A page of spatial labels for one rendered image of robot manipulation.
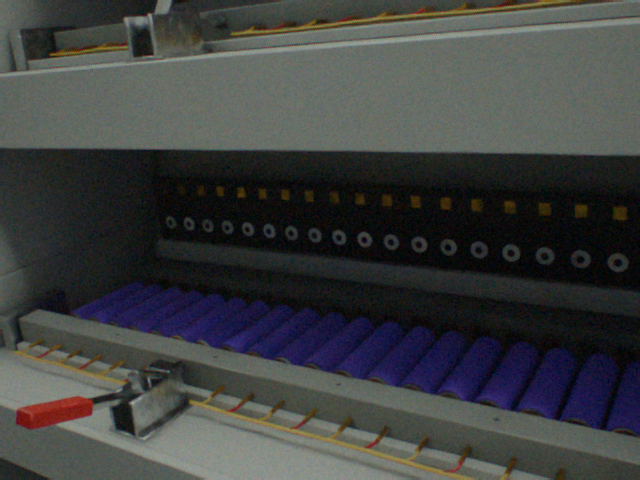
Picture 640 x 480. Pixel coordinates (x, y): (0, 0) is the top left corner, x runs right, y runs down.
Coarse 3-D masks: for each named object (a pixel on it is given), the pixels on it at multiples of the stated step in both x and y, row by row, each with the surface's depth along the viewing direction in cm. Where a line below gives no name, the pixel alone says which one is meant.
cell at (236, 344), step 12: (276, 312) 44; (288, 312) 45; (252, 324) 43; (264, 324) 43; (276, 324) 43; (240, 336) 41; (252, 336) 41; (264, 336) 42; (228, 348) 40; (240, 348) 40
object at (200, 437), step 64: (64, 256) 52; (128, 256) 57; (192, 256) 55; (256, 256) 51; (320, 256) 48; (0, 320) 47; (0, 384) 42; (64, 384) 41; (0, 448) 42; (64, 448) 37; (128, 448) 34; (192, 448) 34; (256, 448) 33; (320, 448) 33
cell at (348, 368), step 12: (384, 324) 41; (396, 324) 41; (372, 336) 39; (384, 336) 39; (396, 336) 40; (360, 348) 38; (372, 348) 38; (384, 348) 39; (348, 360) 37; (360, 360) 37; (372, 360) 37; (348, 372) 36; (360, 372) 36
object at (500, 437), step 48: (48, 336) 45; (96, 336) 42; (144, 336) 42; (192, 384) 38; (240, 384) 36; (288, 384) 34; (336, 384) 34; (384, 384) 33; (336, 432) 32; (384, 432) 31; (432, 432) 30; (480, 432) 29; (528, 432) 28; (576, 432) 28
